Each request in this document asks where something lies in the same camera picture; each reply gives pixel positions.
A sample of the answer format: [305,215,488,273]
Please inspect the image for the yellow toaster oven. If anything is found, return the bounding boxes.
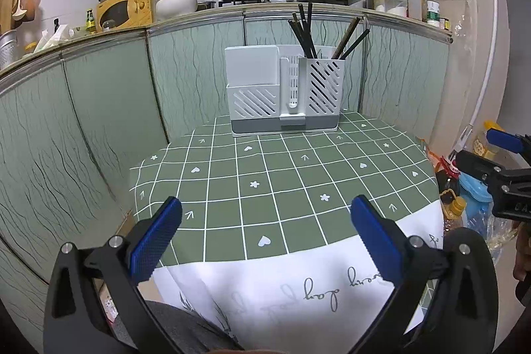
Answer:
[96,0,152,33]

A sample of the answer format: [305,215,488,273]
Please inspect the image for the metal colander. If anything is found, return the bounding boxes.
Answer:
[0,30,23,68]

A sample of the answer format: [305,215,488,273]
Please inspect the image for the clear jar of white powder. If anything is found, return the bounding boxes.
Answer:
[384,0,408,18]

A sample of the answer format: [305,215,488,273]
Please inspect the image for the white bowl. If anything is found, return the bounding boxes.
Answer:
[155,0,199,21]

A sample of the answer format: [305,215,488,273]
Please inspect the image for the wooden chopping board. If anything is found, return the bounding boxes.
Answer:
[0,0,17,33]

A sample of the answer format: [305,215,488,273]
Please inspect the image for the kitchen counter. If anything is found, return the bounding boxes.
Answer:
[0,3,453,89]

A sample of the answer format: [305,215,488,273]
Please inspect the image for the yellow oil bottle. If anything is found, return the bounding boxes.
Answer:
[440,190,467,220]

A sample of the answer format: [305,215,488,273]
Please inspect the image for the gas stove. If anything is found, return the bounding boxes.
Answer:
[216,0,287,8]

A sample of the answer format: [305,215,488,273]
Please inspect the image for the blue plastic container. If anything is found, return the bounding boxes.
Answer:
[458,172,494,209]

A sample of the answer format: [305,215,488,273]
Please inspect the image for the white clip tongs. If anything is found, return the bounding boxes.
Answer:
[450,124,476,156]

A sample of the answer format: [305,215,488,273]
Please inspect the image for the white slotted utensil holder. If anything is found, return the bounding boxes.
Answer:
[224,45,347,137]

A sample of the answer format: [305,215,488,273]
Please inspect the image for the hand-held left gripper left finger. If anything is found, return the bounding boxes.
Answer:
[43,195,183,354]

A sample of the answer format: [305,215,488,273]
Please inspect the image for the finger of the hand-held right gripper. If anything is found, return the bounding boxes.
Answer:
[486,129,531,154]
[455,149,509,189]

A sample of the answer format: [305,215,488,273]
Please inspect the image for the group of black chopsticks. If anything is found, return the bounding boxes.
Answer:
[287,1,372,62]

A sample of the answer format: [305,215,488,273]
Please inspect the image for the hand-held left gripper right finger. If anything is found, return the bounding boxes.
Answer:
[350,194,498,354]

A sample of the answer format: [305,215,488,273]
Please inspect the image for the red-capped soy sauce bottle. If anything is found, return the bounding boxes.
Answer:
[435,157,461,193]

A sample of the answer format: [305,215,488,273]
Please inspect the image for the person's left leg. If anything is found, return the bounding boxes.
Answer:
[147,298,250,354]

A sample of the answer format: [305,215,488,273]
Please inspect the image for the jar with yellow lid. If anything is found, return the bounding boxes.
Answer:
[473,121,504,160]

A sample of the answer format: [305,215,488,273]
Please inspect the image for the white plastic bag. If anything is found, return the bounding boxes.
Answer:
[33,26,67,52]

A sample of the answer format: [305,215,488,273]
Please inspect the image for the brown wooden chopstick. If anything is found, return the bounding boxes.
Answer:
[331,17,361,59]

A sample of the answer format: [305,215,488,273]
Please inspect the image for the orange plastic bag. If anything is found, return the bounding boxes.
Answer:
[419,138,440,172]

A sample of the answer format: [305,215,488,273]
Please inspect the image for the green checked tablecloth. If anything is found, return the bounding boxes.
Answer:
[128,111,446,354]

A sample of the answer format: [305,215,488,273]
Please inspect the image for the green-label plastic bottle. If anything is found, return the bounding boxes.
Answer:
[425,0,441,27]

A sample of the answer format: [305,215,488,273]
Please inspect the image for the clear plastic bottle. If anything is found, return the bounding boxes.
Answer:
[467,205,498,239]

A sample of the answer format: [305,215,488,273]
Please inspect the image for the person's right hand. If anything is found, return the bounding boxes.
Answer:
[513,227,531,303]

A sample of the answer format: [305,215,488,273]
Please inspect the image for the white pipe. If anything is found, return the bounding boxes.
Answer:
[469,0,498,131]

